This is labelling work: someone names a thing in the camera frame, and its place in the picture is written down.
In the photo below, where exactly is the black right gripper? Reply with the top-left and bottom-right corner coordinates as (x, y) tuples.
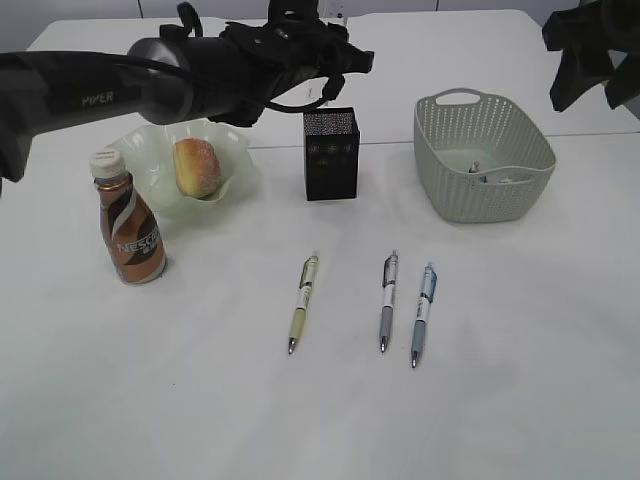
(542, 1), (639, 112)

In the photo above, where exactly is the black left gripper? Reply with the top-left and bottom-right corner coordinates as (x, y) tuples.
(220, 1), (374, 100)

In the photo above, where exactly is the paper ball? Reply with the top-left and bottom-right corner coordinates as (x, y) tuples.
(468, 161), (481, 174)
(478, 172), (526, 185)

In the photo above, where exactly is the sugared bread bun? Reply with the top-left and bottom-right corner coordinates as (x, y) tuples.
(173, 138), (221, 199)

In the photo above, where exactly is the brown Nescafe coffee bottle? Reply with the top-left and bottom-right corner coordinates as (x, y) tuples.
(89, 149), (166, 284)

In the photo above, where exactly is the clear plastic ruler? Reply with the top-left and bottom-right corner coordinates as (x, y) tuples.
(319, 0), (348, 26)

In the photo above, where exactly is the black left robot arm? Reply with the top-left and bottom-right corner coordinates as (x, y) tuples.
(1, 1), (374, 182)

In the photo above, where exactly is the black mesh pen holder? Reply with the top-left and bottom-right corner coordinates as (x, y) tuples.
(303, 107), (360, 201)

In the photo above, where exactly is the green plastic woven basket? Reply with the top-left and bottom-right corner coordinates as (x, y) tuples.
(413, 88), (557, 224)

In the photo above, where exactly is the green glass wavy plate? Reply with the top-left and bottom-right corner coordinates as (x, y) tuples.
(107, 120), (260, 219)

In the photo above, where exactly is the beige retractable pen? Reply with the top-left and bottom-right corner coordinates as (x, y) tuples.
(288, 250), (319, 355)

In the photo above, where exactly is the grey retractable pen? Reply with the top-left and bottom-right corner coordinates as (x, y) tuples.
(379, 250), (399, 353)

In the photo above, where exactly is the light blue retractable pen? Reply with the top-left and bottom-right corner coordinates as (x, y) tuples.
(411, 262), (437, 369)

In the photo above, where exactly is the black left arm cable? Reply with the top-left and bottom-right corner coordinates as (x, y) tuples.
(159, 2), (346, 114)

